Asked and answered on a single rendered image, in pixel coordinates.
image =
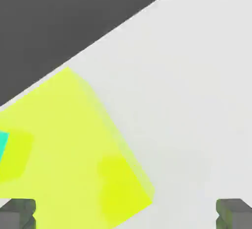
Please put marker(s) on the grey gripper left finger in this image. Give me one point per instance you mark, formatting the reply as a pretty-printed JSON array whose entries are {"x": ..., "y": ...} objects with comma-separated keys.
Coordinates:
[{"x": 15, "y": 215}]

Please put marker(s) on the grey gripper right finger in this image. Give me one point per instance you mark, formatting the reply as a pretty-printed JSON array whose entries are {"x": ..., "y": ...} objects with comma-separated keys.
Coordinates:
[{"x": 236, "y": 215}]

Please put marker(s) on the small cyan cube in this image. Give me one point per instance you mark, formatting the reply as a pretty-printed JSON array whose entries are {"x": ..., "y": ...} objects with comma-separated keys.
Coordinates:
[{"x": 2, "y": 144}]

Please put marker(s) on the large yellow box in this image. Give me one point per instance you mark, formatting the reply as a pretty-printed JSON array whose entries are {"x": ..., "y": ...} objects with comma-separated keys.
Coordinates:
[{"x": 65, "y": 144}]

